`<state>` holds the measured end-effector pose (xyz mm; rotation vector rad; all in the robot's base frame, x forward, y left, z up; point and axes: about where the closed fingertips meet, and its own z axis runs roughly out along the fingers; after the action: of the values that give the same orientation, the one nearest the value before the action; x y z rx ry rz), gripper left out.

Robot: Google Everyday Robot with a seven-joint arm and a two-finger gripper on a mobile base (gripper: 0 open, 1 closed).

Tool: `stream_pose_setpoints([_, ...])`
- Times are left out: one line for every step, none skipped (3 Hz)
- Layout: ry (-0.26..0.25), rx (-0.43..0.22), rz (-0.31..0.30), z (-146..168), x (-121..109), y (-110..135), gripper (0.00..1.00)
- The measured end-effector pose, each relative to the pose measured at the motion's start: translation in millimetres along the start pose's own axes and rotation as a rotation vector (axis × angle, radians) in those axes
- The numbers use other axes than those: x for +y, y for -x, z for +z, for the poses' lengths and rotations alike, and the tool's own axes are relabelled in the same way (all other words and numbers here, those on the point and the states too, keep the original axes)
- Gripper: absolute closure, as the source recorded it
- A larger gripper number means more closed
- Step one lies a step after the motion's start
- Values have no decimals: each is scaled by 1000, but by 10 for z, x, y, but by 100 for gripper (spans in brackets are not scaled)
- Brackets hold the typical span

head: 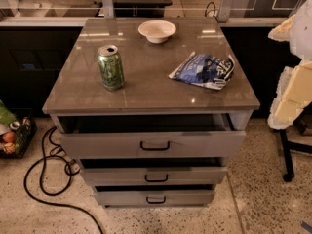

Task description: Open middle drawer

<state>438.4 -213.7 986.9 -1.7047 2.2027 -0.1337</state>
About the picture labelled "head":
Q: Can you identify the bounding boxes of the black stand leg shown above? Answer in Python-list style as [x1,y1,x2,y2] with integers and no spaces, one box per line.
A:
[279,130,312,182]

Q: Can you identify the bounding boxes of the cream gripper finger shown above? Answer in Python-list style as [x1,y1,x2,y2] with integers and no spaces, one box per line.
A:
[267,60,312,130]
[268,15,295,42]

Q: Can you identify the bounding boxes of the blue chip bag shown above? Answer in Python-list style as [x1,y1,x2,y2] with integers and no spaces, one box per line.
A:
[169,52,235,91]

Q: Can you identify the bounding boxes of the white bowl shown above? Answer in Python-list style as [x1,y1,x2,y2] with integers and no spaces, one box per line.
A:
[138,20,176,44]

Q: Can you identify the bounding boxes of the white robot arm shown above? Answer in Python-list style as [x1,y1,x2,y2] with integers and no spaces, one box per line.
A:
[267,0,312,130]

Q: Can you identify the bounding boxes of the black floor cable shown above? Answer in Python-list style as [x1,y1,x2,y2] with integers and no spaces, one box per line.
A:
[23,126,105,234]

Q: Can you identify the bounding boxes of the black cable behind cabinet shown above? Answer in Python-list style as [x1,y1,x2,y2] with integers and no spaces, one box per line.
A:
[204,1,218,18]

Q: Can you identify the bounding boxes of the black wire basket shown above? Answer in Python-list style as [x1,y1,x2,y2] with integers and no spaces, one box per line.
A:
[0,117,36,159]

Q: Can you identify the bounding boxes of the grey bottom drawer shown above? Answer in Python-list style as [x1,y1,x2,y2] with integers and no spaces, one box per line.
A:
[95,184,215,207]

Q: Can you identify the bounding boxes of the green soda can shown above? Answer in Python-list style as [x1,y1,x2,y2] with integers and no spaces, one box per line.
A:
[97,45,124,91]

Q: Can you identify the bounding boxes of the grey drawer cabinet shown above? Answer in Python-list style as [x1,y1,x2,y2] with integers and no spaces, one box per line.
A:
[42,17,261,210]

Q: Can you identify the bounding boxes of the grey drawer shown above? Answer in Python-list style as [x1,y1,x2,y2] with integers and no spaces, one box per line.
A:
[81,158,227,186]
[58,113,247,160]
[95,184,215,207]

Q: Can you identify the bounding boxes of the grey top drawer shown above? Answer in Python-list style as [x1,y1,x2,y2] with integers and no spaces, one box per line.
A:
[58,113,247,160]

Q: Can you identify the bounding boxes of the green bag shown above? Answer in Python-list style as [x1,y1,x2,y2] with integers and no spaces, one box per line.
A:
[0,100,16,125]

